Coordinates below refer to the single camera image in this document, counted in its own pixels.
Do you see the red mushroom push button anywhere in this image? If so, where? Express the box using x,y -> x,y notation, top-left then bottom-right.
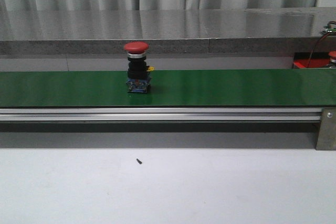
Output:
325,51 -> 336,68
124,41 -> 154,93

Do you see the red plate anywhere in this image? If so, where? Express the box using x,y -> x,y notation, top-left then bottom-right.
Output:
292,52 -> 330,69

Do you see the grey stone shelf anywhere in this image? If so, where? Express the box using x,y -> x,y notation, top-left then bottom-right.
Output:
1,7 -> 335,55

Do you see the green conveyor belt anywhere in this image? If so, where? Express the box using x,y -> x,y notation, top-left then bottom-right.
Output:
1,69 -> 335,108

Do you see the small green circuit board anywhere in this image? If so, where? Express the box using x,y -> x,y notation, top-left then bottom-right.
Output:
320,21 -> 336,35

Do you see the aluminium conveyor rail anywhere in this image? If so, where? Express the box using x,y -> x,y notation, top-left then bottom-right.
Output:
1,107 -> 322,122

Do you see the grey metal bracket plate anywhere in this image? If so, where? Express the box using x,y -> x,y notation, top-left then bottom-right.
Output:
316,108 -> 336,151

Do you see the red black wire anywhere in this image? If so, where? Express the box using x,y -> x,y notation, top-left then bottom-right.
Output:
305,20 -> 336,69

